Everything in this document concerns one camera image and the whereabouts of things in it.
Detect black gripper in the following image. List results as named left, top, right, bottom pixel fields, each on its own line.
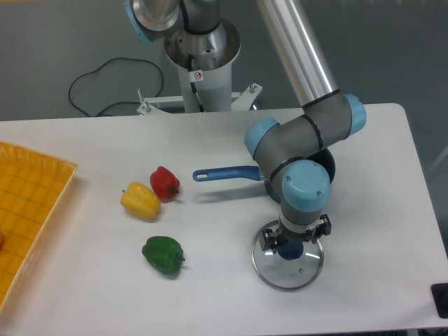
left=261, top=214, right=332, bottom=253

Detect glass lid blue knob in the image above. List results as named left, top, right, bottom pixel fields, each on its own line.
left=251, top=220, right=324, bottom=292

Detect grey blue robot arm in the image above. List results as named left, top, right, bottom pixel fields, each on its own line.
left=125, top=1, right=366, bottom=252

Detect green bell pepper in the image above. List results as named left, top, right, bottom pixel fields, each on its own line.
left=141, top=236, right=185, bottom=277

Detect red bell pepper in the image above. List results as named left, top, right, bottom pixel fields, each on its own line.
left=149, top=166, right=181, bottom=202

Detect black box at edge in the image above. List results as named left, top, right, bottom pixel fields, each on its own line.
left=430, top=283, right=448, bottom=319

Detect yellow bell pepper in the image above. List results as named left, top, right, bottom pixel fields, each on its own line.
left=120, top=181, right=161, bottom=221

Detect yellow woven basket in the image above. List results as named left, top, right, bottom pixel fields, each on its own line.
left=1, top=141, right=78, bottom=309

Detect dark pot blue handle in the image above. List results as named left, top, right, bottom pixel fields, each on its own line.
left=192, top=149, right=336, bottom=204

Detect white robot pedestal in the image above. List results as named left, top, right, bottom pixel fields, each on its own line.
left=137, top=18, right=263, bottom=115

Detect black floor cable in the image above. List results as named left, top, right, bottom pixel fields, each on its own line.
left=68, top=57, right=165, bottom=118

